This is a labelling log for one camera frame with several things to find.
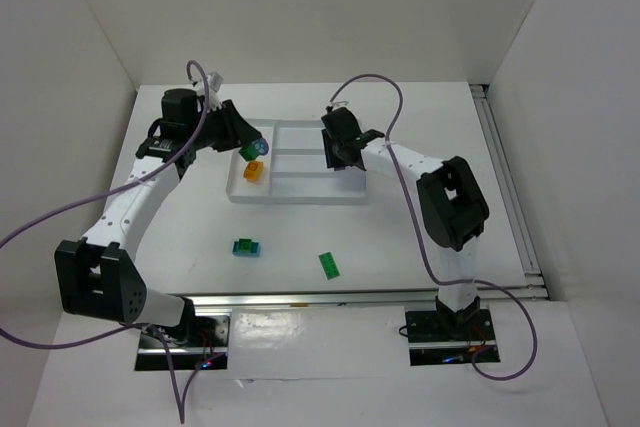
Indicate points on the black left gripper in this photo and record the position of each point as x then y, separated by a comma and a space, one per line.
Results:
226, 124

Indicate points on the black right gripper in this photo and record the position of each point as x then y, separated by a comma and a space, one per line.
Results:
331, 142

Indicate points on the green lego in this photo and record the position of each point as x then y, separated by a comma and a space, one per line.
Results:
249, 153

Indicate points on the purple rounded lego brick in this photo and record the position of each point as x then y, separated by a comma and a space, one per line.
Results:
261, 146

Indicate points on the yellow lego brick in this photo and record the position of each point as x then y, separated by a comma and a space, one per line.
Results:
253, 171

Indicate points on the small green lego brick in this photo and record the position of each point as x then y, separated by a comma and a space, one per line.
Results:
244, 245

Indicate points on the teal lego brick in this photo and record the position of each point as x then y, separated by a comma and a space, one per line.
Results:
255, 250

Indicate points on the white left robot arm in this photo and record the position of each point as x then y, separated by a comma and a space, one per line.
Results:
96, 274

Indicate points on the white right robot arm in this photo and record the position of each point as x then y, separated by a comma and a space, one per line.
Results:
452, 208

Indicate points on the white plastic divided tray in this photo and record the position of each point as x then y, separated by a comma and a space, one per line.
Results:
295, 170

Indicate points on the green flat lego plate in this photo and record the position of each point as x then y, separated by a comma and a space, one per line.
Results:
329, 265

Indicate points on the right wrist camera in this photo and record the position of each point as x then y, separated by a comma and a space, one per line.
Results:
337, 105

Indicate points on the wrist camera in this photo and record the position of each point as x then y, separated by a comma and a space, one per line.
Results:
337, 105
210, 85

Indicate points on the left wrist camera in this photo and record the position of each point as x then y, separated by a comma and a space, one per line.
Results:
210, 85

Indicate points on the aluminium front rail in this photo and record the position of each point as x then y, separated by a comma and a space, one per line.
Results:
208, 304

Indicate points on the aluminium rail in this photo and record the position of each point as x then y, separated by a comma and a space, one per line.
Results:
208, 304
534, 280

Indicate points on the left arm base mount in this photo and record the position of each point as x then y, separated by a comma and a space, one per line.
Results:
198, 340

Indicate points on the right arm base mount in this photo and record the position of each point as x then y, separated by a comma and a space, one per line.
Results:
430, 343

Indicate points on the aluminium right side rail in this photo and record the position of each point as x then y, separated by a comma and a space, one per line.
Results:
534, 280

